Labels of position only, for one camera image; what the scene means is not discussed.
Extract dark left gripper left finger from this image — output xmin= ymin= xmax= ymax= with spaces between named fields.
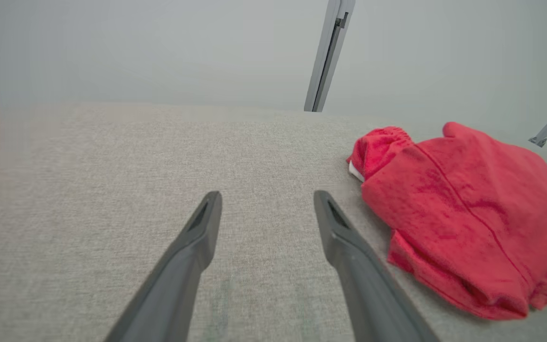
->
xmin=104 ymin=190 xmax=223 ymax=342

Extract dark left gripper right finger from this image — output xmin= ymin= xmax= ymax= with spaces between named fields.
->
xmin=313 ymin=190 xmax=441 ymax=342

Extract red basketball shorts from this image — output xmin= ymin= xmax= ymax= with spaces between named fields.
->
xmin=347 ymin=121 xmax=547 ymax=321

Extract grey partition post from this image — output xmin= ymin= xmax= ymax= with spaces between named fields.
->
xmin=303 ymin=0 xmax=357 ymax=113

